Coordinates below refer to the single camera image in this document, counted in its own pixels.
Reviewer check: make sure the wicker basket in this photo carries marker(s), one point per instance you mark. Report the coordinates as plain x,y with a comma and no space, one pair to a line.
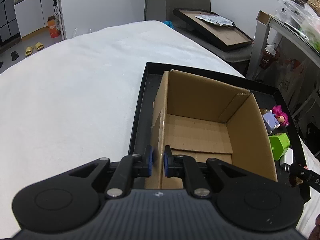
314,4

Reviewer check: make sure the pink haired doll figure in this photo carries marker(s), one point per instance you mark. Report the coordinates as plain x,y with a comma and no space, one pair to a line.
274,118

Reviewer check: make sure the clear plastic bags pile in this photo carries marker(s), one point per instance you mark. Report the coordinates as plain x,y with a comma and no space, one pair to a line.
302,18

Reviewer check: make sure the green hexagonal toy box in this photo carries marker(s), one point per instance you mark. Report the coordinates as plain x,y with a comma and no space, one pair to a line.
279,144

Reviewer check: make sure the grey metal desk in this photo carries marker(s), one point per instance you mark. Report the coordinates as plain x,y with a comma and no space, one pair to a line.
264,23

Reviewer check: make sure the grey chair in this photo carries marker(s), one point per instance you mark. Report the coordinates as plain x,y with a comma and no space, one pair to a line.
161,10

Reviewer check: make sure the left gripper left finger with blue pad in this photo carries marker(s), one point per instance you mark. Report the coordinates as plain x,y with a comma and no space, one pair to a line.
142,166

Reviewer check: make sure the black slipper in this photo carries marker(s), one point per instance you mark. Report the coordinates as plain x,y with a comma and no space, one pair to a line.
14,56

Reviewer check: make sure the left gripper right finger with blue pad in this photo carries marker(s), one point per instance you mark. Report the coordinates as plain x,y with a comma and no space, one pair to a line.
173,164

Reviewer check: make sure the white table cloth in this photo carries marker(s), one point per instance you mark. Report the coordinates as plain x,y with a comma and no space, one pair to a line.
67,115

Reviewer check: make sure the white power adapter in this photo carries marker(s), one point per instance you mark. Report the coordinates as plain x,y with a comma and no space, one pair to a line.
287,160

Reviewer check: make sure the red plastic basket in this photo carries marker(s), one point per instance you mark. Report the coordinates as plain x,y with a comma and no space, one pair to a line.
267,59

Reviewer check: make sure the brown cardboard box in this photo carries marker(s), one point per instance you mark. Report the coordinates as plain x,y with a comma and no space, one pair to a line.
204,118

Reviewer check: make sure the black shallow tray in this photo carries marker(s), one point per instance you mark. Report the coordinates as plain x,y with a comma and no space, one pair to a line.
265,96

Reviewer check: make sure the black picture frame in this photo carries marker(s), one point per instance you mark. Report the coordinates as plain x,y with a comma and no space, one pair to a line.
223,37

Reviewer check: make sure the crumpled printed plastic bag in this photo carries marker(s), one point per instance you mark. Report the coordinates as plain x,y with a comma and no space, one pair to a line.
216,20

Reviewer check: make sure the orange cardboard box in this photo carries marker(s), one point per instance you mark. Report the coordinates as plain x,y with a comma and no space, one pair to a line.
52,26

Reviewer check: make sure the white kitchen cabinet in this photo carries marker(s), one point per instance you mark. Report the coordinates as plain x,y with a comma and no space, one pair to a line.
32,15

